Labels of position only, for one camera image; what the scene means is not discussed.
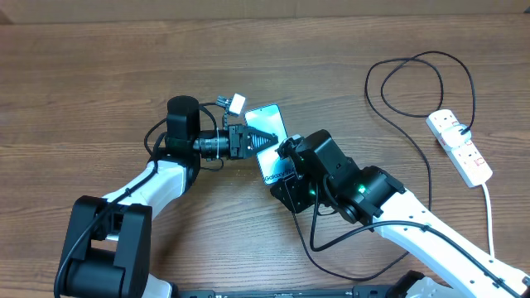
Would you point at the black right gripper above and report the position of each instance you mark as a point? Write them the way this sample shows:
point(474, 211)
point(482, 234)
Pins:
point(295, 199)

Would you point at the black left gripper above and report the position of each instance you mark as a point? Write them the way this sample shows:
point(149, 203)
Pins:
point(238, 141)

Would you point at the blue Galaxy smartphone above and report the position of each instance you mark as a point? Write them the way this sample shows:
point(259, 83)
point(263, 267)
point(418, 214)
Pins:
point(268, 119)

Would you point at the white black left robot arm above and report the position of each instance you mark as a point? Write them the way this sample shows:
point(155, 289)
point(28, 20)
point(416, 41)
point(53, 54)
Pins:
point(107, 246)

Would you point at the white charger plug adapter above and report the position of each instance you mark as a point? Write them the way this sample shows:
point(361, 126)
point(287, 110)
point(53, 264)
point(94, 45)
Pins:
point(454, 137)

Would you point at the white power strip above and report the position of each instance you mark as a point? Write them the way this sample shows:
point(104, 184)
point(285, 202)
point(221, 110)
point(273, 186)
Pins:
point(470, 164)

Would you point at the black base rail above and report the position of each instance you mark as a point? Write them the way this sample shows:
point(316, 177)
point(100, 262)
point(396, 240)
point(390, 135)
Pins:
point(400, 289)

